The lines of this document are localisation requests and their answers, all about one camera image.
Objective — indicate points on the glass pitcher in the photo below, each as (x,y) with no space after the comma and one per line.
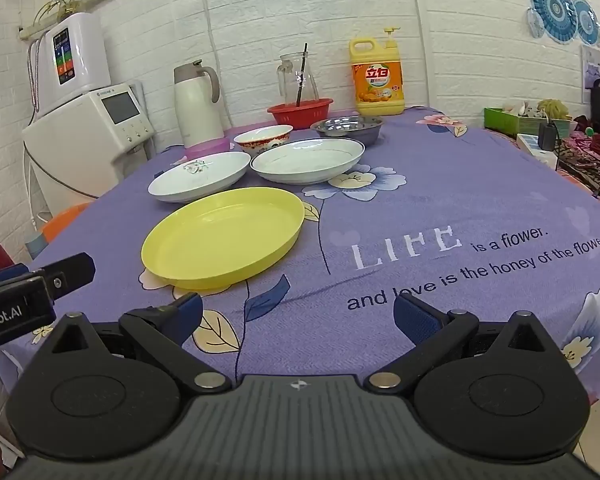
(288,75)

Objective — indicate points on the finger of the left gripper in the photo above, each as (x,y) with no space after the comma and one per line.
(67,275)

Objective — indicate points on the purple floral tablecloth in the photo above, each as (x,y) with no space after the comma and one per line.
(463,222)

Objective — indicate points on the yellow detergent bottle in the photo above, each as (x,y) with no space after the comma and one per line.
(377,76)

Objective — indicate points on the black power adapter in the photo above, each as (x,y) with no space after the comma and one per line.
(548,136)

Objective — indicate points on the stainless steel bowl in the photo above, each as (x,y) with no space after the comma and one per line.
(364,129)

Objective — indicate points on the white thermos jug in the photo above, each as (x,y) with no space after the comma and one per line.
(196,96)

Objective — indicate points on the red white ceramic bowl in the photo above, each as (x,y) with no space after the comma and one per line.
(257,141)

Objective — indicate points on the orange plastic basin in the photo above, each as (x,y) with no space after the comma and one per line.
(53,227)

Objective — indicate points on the yellow plastic plate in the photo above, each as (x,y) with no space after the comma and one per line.
(223,239)

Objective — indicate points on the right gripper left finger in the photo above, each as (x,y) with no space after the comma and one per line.
(157,335)

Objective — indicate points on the red plastic colander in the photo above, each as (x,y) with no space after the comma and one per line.
(301,116)

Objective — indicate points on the white wall water purifier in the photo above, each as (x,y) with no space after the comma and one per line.
(67,61)

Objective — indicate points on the black straw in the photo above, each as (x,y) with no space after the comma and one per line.
(302,75)

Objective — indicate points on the white water dispenser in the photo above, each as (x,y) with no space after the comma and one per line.
(86,147)

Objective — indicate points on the white blue-rimmed plate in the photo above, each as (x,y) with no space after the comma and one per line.
(308,161)

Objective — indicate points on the green box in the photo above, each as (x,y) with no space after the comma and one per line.
(500,120)

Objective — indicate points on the purple plastic bowl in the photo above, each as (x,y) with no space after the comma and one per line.
(206,148)

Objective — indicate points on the blue paper fan decoration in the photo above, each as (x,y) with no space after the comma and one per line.
(564,21)

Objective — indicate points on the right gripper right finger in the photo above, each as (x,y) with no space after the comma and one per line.
(437,336)

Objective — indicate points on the white floral ceramic plate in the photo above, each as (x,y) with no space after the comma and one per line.
(199,178)

